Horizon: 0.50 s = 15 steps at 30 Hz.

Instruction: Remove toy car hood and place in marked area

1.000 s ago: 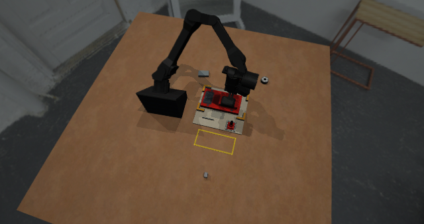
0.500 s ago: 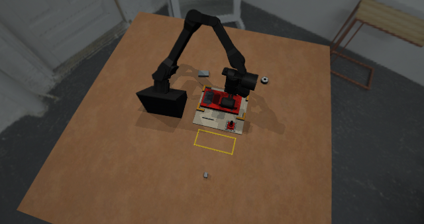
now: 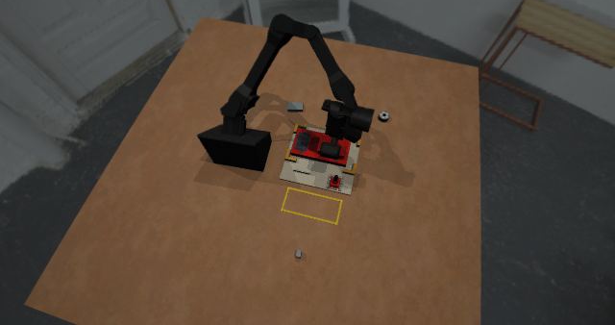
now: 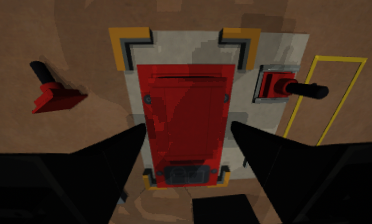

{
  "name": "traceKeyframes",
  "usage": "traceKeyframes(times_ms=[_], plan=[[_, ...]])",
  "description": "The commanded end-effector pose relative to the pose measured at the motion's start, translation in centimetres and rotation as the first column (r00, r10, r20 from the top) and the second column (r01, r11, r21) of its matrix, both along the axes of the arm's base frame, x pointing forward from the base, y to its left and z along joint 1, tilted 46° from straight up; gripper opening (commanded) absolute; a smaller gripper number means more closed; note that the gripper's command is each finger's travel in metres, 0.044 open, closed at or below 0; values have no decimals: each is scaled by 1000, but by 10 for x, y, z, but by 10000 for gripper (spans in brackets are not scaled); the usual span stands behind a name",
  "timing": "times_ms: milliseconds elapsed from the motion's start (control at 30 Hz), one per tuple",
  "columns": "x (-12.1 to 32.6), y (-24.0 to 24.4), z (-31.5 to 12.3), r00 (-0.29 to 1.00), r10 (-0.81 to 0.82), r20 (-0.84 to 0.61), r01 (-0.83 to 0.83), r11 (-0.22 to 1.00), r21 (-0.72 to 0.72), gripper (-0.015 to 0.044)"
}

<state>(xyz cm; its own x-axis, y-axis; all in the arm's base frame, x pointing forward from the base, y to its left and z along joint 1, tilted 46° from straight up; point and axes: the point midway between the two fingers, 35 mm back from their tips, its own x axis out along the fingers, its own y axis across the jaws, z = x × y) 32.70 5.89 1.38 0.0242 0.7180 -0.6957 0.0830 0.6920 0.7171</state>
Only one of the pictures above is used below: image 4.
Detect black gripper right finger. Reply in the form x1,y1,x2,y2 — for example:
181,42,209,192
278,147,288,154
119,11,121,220
231,121,372,224

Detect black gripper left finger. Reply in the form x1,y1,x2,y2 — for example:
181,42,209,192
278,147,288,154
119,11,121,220
0,123,146,224

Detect yellow rectangular frame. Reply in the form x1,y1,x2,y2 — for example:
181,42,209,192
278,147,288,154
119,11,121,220
283,56,368,145

